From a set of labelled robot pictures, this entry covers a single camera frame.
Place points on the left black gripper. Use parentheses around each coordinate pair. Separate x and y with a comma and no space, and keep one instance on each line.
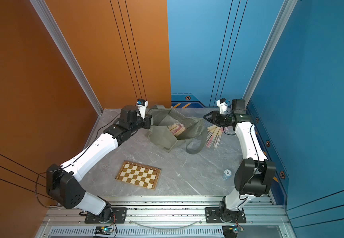
(147,119)

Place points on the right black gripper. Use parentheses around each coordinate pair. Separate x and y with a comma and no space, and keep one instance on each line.
(215,117)

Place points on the light wooden folding fan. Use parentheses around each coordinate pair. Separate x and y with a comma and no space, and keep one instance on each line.
(212,134)

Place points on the olive green tote bag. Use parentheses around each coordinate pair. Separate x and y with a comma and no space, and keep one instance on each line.
(194,136)

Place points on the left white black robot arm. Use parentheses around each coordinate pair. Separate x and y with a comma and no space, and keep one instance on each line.
(63,182)

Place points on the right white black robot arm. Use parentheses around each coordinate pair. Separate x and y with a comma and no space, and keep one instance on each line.
(255,174)

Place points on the wooden chessboard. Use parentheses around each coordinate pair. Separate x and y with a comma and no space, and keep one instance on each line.
(139,174)

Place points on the left green circuit board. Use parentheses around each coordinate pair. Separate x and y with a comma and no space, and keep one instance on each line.
(103,231)

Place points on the green circuit board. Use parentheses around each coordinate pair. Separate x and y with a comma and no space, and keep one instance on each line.
(230,231)
(103,231)

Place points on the right green circuit board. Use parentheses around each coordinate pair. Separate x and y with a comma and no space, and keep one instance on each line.
(230,231)

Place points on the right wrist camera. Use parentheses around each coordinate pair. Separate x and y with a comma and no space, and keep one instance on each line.
(222,104)

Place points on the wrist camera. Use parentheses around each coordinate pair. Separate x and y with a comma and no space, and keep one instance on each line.
(222,104)
(142,105)

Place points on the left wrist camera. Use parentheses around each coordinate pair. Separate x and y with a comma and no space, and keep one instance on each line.
(142,105)

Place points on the right aluminium frame post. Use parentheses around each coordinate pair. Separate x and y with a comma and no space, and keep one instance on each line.
(272,40)

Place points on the aluminium frame post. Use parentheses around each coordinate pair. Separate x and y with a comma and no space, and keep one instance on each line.
(57,36)
(272,40)

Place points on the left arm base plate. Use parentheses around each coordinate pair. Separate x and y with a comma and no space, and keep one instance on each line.
(115,215)

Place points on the aluminium front rail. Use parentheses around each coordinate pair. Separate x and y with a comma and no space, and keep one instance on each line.
(170,217)

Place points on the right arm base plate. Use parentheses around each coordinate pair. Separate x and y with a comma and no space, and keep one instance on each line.
(214,215)

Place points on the left aluminium frame post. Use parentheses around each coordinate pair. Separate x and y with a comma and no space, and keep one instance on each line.
(57,36)

